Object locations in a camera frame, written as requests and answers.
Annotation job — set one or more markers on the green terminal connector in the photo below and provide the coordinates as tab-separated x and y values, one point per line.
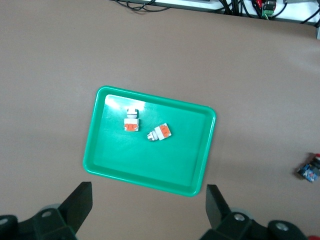
268	11

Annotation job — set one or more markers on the brown table mat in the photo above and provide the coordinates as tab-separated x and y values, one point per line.
50	75

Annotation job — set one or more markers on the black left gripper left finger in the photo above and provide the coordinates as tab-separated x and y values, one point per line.
76	205

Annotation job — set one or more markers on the red mushroom push button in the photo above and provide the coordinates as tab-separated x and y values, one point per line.
314	238
307	172

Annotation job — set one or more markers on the white push button orange block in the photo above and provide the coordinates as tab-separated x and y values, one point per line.
131	123
161	132

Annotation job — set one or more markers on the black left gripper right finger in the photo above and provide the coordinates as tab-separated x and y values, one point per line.
220	212

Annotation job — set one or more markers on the green plastic tray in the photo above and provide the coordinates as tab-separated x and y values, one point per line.
162	165

